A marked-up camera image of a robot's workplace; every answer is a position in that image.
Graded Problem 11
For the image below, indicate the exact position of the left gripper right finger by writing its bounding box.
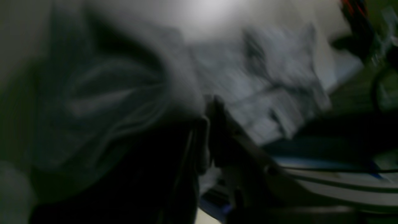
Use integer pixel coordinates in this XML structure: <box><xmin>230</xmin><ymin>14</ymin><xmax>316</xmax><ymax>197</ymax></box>
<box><xmin>206</xmin><ymin>96</ymin><xmax>397</xmax><ymax>224</ymax></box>

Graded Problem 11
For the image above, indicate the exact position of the grey T-shirt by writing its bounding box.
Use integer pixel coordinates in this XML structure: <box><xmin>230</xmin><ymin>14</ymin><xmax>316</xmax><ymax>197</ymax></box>
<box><xmin>25</xmin><ymin>0</ymin><xmax>364</xmax><ymax>193</ymax></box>

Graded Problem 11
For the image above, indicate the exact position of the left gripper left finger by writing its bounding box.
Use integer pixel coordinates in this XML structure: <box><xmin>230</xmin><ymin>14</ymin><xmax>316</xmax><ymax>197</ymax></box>
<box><xmin>28</xmin><ymin>116</ymin><xmax>210</xmax><ymax>224</ymax></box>

